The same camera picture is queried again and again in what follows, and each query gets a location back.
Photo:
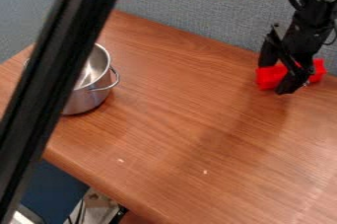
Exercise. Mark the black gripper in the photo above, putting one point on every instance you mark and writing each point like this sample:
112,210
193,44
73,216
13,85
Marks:
306,34

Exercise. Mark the red rectangular block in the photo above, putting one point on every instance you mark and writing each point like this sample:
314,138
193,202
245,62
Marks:
267,76

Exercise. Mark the stainless steel pot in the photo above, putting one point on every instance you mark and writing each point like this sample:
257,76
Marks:
97,79

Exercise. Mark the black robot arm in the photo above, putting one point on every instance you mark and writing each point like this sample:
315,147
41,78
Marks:
65,41

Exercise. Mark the white object bottom left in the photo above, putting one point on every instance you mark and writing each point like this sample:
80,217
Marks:
26,218

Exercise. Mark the metal table leg bracket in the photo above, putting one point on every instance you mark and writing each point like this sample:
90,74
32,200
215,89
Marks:
96,209

